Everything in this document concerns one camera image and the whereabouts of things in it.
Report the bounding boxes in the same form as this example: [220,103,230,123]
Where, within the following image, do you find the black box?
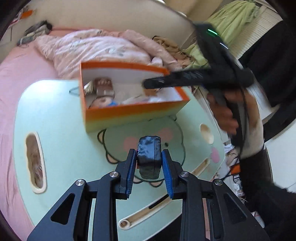
[137,136,163,180]

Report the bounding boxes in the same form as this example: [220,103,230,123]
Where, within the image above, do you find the brown card box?
[93,77,115,98]

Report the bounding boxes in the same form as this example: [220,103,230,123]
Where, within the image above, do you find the right hand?
[207,91,243,135]

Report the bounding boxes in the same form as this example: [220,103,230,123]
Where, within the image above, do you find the mint green lap table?
[13,79,226,237]

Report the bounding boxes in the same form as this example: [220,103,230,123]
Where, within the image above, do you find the tan clothes pile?
[152,36,192,68]

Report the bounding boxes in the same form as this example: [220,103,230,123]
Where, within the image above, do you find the orange gradient cardboard box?
[79,61,190,133]

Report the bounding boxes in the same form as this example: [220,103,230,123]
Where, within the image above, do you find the capybara plush blue overalls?
[89,96,118,108]

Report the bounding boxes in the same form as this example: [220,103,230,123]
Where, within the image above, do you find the silver cone top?
[83,80,96,96]

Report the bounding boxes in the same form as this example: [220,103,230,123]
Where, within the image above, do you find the pink floral quilt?
[35,29,182,79]

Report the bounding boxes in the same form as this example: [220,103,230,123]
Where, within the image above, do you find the green curtain cloth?
[183,1,259,69]

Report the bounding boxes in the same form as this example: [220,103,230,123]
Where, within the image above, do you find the grey clothes on bed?
[16,20,53,46]

